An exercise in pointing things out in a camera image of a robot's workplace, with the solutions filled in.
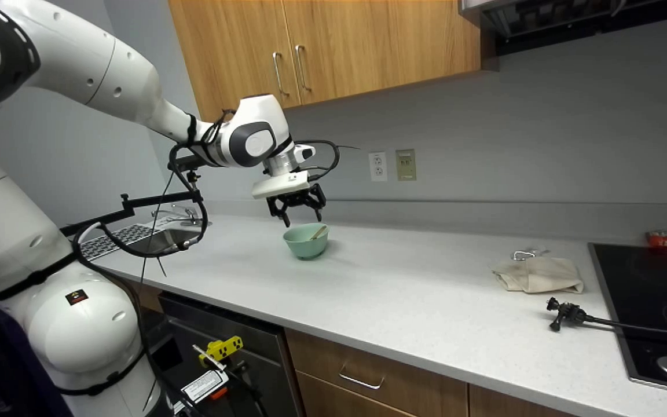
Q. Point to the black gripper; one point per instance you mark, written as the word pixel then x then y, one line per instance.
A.
pixel 297 197

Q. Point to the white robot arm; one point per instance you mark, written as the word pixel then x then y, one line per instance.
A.
pixel 80 62

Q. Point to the green bowl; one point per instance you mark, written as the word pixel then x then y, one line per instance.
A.
pixel 302 247

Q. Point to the white power outlet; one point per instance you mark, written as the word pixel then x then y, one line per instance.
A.
pixel 378 168

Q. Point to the black dishwasher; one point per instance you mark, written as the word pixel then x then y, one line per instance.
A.
pixel 254 356

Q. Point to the yellow tool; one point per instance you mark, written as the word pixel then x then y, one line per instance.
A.
pixel 220 349

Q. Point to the white and red tool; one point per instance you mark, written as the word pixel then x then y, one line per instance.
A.
pixel 205 386

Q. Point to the brown wooden base cabinet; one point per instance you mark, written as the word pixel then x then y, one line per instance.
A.
pixel 427 386

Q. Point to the beige cloth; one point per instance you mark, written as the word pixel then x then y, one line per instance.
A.
pixel 543 276

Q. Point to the black range hood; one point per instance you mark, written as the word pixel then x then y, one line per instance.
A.
pixel 579 20

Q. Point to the black glass cooktop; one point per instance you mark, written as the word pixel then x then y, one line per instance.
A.
pixel 649 302

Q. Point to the beige switch plate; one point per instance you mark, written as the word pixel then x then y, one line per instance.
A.
pixel 406 165

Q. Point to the wooden wall cabinet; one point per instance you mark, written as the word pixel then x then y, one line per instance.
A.
pixel 364 37

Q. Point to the black camera clamp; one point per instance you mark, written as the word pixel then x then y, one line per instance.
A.
pixel 565 313

